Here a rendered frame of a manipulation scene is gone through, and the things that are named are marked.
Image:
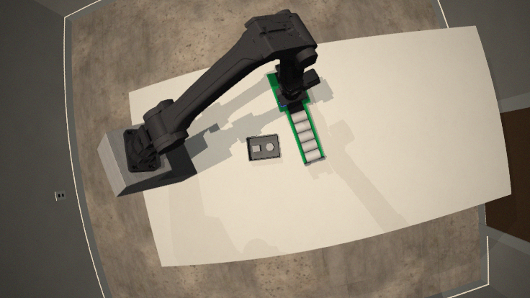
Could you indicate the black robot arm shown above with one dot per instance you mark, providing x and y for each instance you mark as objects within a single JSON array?
[{"x": 166, "y": 125}]

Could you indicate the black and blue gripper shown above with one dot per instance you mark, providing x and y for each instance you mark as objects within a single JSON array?
[{"x": 286, "y": 100}]

